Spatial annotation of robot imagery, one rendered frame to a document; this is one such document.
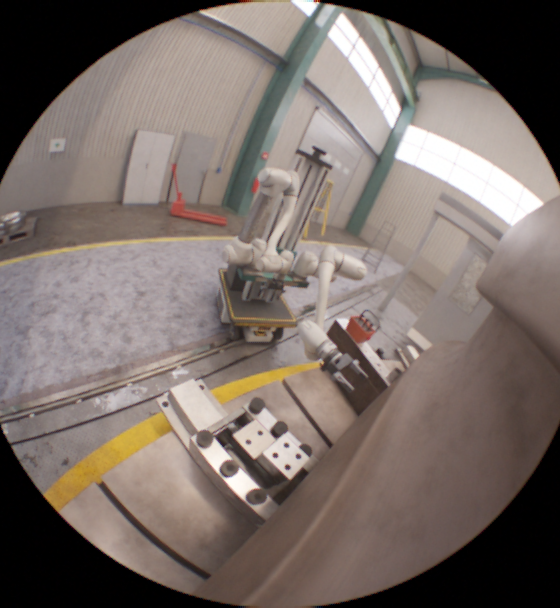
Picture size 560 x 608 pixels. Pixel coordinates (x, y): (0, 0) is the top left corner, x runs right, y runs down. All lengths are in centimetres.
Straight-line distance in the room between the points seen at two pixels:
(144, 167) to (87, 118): 221
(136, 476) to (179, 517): 28
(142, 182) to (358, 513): 616
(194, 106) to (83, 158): 319
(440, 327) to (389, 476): 415
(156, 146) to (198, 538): 630
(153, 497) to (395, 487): 100
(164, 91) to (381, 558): 704
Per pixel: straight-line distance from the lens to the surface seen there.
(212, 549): 121
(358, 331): 162
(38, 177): 661
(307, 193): 192
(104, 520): 126
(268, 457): 72
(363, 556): 44
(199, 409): 114
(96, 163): 638
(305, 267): 189
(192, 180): 701
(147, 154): 596
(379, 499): 48
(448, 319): 451
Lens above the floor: 149
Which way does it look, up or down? 31 degrees down
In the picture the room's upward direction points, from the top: 24 degrees clockwise
